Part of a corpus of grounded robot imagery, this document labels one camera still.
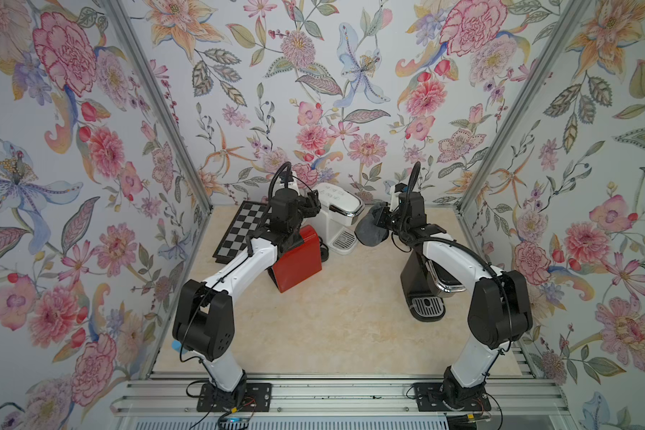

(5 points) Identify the grey cleaning cloth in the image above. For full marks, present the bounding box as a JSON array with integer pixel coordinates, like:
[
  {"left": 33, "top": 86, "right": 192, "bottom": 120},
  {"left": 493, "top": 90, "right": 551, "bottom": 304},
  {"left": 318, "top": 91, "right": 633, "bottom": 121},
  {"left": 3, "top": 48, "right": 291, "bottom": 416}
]
[{"left": 355, "top": 202, "right": 390, "bottom": 247}]

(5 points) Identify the white coffee machine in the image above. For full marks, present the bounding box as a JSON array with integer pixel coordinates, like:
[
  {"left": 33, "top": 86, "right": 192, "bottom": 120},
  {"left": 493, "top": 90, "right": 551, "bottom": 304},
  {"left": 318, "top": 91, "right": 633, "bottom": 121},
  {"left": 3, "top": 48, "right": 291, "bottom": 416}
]
[{"left": 309, "top": 183, "right": 365, "bottom": 255}]

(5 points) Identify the red coffee machine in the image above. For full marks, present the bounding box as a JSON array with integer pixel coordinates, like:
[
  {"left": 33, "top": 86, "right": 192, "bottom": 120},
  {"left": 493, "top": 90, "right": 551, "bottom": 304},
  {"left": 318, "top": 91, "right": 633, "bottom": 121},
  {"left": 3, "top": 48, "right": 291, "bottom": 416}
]
[{"left": 268, "top": 225, "right": 324, "bottom": 293}]

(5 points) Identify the black coffee machine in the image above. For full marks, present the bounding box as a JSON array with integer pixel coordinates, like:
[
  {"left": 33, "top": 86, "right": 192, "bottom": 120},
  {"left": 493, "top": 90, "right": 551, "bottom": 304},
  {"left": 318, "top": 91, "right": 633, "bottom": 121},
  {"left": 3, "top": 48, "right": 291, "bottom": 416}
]
[{"left": 401, "top": 251, "right": 466, "bottom": 323}]

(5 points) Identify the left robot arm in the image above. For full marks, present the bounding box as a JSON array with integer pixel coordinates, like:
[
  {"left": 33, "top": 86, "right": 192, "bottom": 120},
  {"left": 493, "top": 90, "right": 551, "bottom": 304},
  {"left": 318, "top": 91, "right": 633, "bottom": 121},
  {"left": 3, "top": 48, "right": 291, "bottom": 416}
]
[{"left": 172, "top": 187, "right": 322, "bottom": 396}]

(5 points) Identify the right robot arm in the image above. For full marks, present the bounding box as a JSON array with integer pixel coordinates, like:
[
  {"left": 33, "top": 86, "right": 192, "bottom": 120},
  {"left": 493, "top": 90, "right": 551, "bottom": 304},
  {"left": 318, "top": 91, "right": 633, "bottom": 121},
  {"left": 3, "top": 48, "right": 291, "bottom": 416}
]
[{"left": 376, "top": 190, "right": 533, "bottom": 410}]

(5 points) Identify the black white chessboard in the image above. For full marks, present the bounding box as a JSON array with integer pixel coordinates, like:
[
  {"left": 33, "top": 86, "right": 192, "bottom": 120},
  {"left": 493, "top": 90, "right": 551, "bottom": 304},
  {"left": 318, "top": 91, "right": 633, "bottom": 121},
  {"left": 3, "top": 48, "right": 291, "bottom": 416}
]
[{"left": 213, "top": 201, "right": 267, "bottom": 264}]

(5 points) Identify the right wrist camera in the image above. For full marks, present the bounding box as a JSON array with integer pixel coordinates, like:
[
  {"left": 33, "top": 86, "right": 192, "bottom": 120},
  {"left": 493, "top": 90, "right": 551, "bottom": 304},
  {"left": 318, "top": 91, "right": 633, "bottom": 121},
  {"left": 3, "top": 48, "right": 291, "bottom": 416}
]
[{"left": 390, "top": 183, "right": 407, "bottom": 211}]

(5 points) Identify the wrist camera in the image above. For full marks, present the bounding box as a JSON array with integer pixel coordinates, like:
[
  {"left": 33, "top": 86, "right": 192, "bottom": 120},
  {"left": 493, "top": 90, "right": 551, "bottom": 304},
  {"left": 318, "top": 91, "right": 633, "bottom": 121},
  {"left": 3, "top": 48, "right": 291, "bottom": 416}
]
[
  {"left": 390, "top": 183, "right": 407, "bottom": 211},
  {"left": 276, "top": 175, "right": 298, "bottom": 191}
]

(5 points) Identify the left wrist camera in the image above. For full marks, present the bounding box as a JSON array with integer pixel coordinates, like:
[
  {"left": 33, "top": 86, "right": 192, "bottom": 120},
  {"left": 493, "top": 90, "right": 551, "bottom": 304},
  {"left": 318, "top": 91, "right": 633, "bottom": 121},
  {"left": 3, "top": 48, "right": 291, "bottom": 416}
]
[{"left": 276, "top": 175, "right": 298, "bottom": 191}]

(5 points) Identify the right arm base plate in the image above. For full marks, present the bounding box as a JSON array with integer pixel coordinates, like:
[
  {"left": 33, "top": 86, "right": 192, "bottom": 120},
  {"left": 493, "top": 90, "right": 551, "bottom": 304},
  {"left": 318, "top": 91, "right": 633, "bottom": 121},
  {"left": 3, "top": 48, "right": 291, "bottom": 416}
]
[{"left": 412, "top": 383, "right": 492, "bottom": 413}]

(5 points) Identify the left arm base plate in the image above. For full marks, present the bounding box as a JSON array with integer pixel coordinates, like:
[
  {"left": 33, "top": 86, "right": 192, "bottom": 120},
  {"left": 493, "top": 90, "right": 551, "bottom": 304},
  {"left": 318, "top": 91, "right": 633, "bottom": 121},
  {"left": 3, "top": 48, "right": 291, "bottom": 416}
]
[{"left": 196, "top": 383, "right": 272, "bottom": 413}]

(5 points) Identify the aluminium rail frame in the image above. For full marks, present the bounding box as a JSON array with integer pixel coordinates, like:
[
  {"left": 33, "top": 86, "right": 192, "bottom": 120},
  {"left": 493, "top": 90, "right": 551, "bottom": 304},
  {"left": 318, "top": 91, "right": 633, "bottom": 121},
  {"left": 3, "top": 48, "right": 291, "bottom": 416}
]
[{"left": 111, "top": 373, "right": 576, "bottom": 429}]

